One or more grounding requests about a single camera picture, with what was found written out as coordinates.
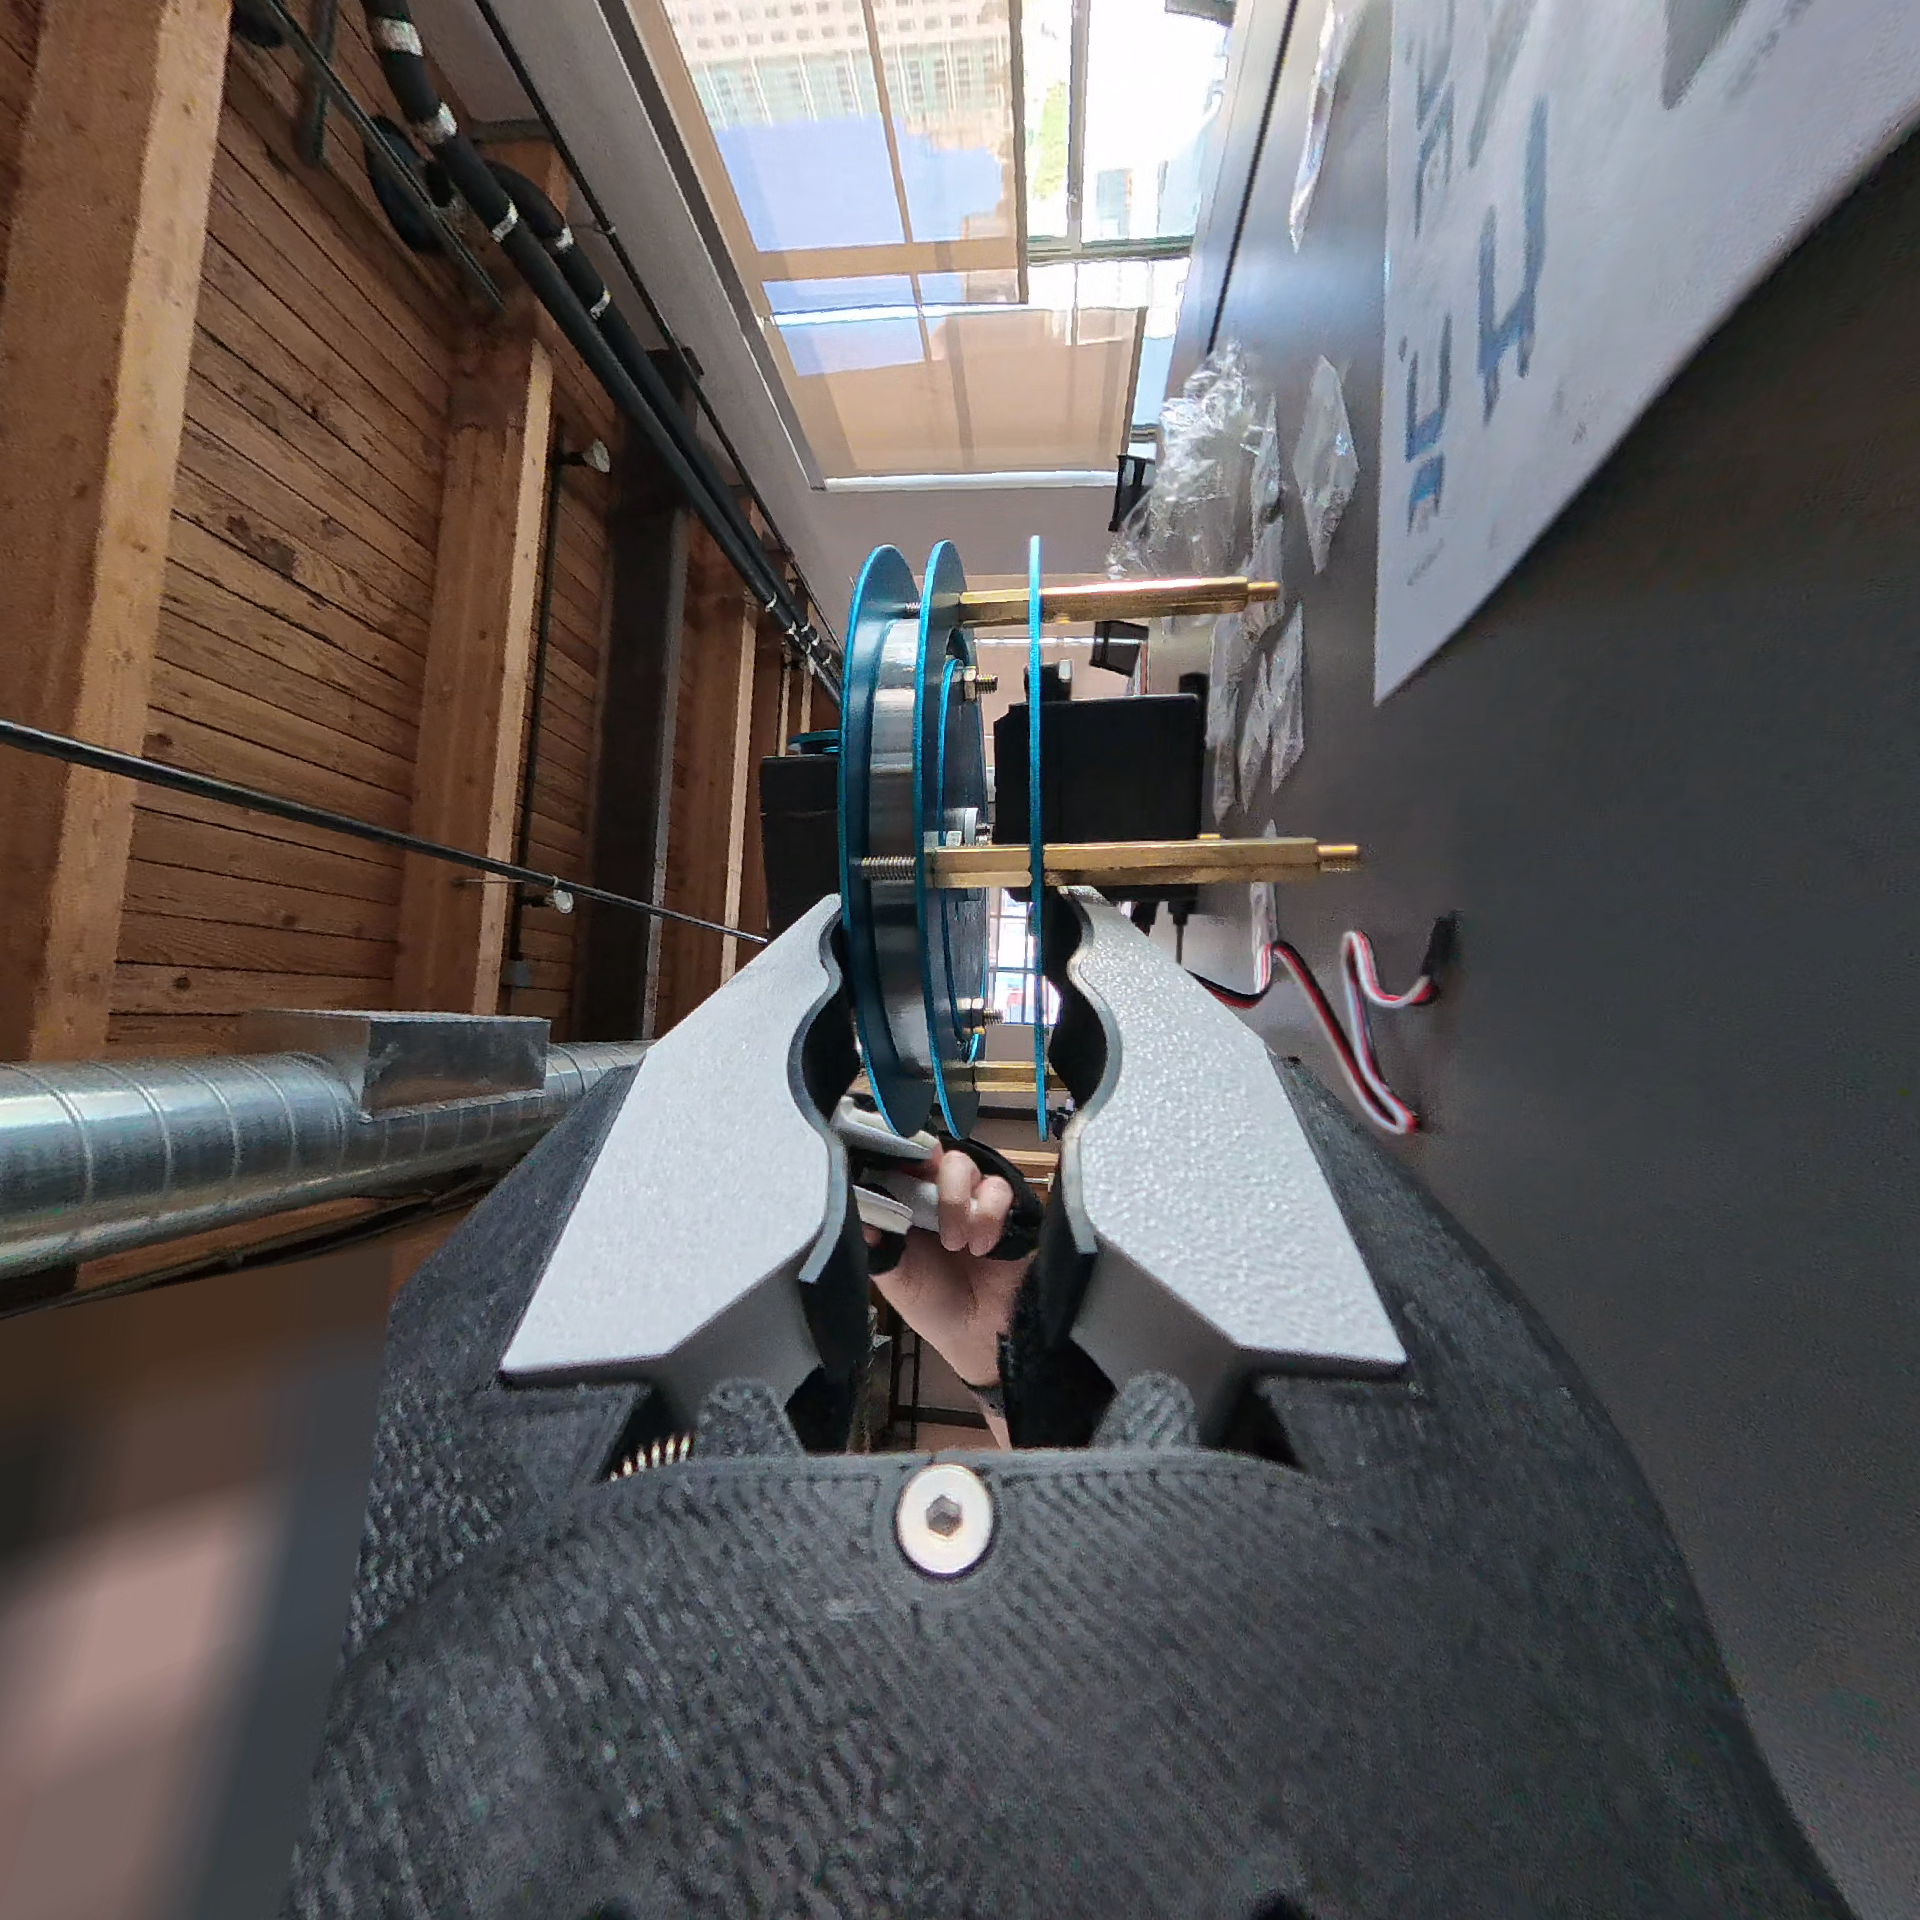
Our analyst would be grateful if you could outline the blue toy robot arm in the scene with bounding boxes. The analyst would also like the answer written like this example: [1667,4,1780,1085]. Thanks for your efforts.
[757,537,1365,1146]

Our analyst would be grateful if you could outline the beige roller blind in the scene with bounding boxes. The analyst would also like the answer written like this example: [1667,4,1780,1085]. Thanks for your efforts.
[765,292,1153,492]

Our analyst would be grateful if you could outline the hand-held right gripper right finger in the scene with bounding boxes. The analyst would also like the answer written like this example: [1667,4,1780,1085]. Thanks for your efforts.
[1001,887,1412,1453]

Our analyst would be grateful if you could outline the red white servo wires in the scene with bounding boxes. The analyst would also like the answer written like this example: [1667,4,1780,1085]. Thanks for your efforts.
[1184,907,1460,1137]

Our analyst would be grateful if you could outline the printed instruction sheet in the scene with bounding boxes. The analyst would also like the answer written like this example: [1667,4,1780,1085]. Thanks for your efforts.
[1372,0,1920,707]

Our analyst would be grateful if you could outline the black insulated pipe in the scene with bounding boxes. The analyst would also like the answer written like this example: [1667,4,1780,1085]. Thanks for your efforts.
[240,0,841,692]

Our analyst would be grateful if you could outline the silver ventilation duct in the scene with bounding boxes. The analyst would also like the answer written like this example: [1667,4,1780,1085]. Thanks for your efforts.
[0,1012,649,1285]

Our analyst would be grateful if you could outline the window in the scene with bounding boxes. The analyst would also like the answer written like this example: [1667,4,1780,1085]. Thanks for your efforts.
[660,0,1248,490]

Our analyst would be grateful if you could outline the crumpled clear plastic wrap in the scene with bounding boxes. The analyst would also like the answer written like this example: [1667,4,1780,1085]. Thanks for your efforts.
[1110,343,1284,579]

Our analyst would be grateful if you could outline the person's left hand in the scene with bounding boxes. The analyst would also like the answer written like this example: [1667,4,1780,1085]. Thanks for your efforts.
[865,1142,1040,1390]

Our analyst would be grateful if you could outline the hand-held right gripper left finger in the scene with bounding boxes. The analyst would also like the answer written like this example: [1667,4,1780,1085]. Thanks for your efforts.
[499,893,880,1453]

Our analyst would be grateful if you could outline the dark grey desk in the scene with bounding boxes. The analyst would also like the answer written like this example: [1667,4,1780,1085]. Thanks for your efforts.
[1160,0,1920,1920]

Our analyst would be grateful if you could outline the cluster of clear parts bags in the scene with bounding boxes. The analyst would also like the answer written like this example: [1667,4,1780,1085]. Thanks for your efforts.
[1199,353,1367,933]

